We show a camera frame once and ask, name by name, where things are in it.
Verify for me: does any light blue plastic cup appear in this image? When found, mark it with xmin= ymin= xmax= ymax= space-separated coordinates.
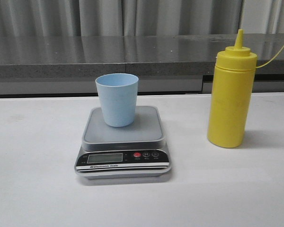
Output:
xmin=95 ymin=73 xmax=139 ymax=127

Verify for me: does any yellow squeeze bottle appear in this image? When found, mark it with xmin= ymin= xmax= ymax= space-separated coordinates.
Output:
xmin=207 ymin=29 xmax=284 ymax=149

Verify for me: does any silver electronic kitchen scale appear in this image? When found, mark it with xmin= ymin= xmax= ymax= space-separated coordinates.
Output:
xmin=74 ymin=105 xmax=172 ymax=185

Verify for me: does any grey stone counter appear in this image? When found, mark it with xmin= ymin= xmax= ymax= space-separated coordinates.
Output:
xmin=0 ymin=33 xmax=284 ymax=95

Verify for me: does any grey pleated curtain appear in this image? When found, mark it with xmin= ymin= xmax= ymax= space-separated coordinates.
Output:
xmin=0 ymin=0 xmax=284 ymax=36

